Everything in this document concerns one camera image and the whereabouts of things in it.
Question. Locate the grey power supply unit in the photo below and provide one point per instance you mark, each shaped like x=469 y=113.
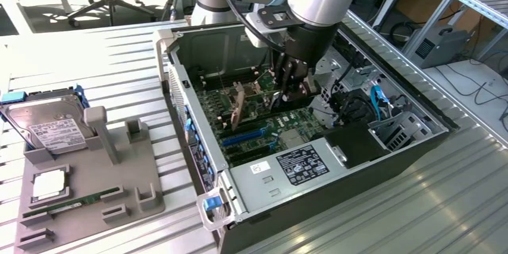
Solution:
x=261 y=188

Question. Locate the silver CPU chip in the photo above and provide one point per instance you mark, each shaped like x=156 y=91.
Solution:
x=48 y=184

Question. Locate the grey metal disk bay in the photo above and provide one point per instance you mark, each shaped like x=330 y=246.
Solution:
x=349 y=81

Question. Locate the silver chipset heatsink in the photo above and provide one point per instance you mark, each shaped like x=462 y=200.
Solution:
x=292 y=138

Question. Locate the thin locking lever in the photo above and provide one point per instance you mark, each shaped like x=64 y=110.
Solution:
x=222 y=80

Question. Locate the grey plastic parts rack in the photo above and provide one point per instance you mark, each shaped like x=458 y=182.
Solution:
x=82 y=176

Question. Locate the blue expansion slot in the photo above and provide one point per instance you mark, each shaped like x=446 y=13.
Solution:
x=241 y=138

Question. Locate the black plastic shroud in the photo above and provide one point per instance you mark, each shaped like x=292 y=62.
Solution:
x=353 y=144

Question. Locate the open PC case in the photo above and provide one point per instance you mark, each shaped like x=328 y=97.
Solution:
x=205 y=43

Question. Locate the blue disk caddy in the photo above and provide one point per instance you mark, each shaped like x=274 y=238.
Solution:
x=12 y=97

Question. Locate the silver hard disk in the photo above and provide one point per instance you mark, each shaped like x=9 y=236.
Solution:
x=50 y=129

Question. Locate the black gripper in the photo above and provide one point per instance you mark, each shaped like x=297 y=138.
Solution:
x=309 y=43

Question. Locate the aluminium profile frame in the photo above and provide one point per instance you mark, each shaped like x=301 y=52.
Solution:
x=476 y=1

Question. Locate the green graphics card with bracket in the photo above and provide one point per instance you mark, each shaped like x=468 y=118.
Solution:
x=237 y=111

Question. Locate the metal socket cover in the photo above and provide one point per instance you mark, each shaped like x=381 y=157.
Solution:
x=264 y=83

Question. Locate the green RAM stick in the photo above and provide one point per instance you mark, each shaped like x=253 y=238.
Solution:
x=74 y=205

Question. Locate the green motherboard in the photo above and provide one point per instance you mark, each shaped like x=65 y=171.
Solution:
x=289 y=123

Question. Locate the wrist camera mount block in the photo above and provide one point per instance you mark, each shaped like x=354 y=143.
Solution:
x=273 y=17

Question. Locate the blue case latch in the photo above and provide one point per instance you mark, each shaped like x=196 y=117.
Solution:
x=209 y=203

